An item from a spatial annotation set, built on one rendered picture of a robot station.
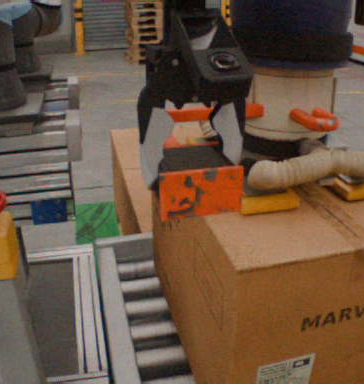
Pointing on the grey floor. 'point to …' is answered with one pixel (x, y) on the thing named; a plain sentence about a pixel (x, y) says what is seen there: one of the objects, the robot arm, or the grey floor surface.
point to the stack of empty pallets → (135, 38)
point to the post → (11, 310)
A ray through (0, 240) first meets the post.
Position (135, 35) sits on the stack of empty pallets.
